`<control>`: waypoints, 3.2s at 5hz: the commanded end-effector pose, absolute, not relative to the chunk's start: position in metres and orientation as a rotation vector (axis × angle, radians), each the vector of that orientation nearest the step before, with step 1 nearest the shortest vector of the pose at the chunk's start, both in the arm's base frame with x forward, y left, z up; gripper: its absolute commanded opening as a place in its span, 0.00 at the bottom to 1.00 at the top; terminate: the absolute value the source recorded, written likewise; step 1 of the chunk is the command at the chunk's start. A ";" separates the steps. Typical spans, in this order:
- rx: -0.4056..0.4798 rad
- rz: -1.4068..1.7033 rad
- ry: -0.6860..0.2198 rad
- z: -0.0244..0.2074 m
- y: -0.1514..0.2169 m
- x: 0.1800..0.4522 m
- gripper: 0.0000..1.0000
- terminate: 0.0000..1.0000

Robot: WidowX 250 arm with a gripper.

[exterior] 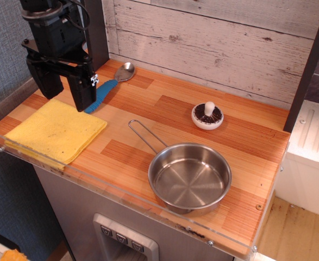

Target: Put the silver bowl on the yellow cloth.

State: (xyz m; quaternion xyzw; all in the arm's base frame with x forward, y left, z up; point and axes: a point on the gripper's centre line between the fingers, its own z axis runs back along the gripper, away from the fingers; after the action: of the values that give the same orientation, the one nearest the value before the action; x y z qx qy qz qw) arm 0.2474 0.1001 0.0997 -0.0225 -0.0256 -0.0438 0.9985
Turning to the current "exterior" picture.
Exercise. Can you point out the clear acrylic edge guard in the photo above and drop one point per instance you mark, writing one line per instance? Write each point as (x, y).
(117, 161)

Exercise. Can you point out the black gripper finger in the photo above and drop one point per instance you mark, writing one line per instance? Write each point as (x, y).
(47, 80)
(82, 81)

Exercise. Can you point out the blue handled metal spoon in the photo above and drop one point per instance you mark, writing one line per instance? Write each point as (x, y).
(124, 73)

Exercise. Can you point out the white toy mushroom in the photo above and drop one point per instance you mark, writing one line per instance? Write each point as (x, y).
(207, 116)

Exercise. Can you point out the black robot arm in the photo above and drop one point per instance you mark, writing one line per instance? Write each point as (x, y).
(47, 10)

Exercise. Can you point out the silver steel pot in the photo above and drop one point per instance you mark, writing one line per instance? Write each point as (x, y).
(189, 179)

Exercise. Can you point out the silver dispenser panel with buttons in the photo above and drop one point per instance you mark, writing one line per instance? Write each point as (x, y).
(118, 242)

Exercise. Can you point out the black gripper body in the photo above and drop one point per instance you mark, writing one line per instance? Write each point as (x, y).
(57, 46)

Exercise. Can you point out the white toy sink unit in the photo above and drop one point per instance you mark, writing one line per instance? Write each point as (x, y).
(298, 179)

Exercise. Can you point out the dark left shelf post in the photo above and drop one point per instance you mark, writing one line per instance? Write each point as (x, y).
(96, 36)

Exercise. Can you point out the grey toy fridge cabinet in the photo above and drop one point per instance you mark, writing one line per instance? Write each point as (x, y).
(75, 205)

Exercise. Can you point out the yellow folded cloth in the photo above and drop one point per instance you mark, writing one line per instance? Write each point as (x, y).
(55, 134)

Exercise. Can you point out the orange object at corner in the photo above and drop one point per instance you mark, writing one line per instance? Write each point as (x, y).
(13, 255)

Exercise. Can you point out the dark right shelf post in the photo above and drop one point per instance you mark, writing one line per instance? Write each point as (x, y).
(303, 85)

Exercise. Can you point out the dark shelf post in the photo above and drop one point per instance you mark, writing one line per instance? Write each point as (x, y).
(303, 85)
(96, 36)

